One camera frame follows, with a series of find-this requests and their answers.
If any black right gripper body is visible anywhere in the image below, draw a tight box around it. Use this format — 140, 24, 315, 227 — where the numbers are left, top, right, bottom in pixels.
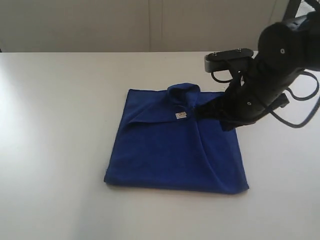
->
219, 62, 290, 125

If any blue microfiber towel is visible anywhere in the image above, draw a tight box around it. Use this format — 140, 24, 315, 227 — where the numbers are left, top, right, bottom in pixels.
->
104, 83, 249, 195

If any right black arm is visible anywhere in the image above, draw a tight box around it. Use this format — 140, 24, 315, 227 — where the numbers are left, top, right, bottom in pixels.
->
194, 11, 320, 131

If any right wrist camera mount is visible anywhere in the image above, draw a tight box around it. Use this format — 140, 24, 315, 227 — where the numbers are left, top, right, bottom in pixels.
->
204, 48, 254, 84

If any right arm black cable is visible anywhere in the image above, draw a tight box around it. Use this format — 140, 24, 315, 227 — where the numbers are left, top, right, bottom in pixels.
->
269, 69, 320, 130

